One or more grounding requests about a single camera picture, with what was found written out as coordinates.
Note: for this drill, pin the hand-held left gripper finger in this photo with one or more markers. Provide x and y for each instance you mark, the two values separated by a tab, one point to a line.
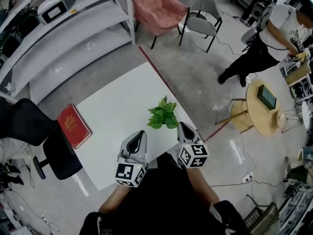
124	143
145	148

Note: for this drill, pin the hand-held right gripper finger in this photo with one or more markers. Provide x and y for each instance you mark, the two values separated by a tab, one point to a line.
179	136
195	136

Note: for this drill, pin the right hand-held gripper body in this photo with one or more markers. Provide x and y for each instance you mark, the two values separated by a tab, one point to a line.
193	155

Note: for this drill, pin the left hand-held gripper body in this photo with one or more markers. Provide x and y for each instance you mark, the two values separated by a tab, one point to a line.
127	174

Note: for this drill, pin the green potted plant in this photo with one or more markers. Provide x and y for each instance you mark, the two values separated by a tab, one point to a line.
162	114

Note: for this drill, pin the person's left forearm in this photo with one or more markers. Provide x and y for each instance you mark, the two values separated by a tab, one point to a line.
115	199

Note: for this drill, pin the person's right forearm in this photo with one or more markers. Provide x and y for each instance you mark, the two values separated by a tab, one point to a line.
201	187

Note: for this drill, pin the person's black clothing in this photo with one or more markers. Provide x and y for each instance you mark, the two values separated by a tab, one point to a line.
159	204

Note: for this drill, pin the red hardcover book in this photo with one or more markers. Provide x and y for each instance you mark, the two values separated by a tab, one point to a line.
73	126

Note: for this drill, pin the white power strip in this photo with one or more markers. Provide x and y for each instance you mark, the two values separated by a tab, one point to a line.
247	177

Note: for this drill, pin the round wooden side table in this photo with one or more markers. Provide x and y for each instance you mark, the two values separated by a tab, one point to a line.
265	121

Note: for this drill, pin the dark green box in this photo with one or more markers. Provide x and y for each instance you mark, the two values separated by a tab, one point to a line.
266	97

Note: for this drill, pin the black mesh office chair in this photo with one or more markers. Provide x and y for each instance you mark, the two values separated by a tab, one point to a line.
27	124

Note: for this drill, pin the grey chair with black legs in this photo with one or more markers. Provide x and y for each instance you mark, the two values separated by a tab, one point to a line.
203	23

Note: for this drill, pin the white metal shelf rack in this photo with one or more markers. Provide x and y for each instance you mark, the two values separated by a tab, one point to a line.
61	48

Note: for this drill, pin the cardboard box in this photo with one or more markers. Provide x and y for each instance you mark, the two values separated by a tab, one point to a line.
298	73

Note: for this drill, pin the pink padded armchair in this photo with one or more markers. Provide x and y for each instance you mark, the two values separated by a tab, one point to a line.
156	8

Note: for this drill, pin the white countertop appliance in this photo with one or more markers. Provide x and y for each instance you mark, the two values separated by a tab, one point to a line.
52	10

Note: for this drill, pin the dark green countertop appliance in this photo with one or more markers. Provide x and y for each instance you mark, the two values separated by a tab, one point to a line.
27	23
9	44

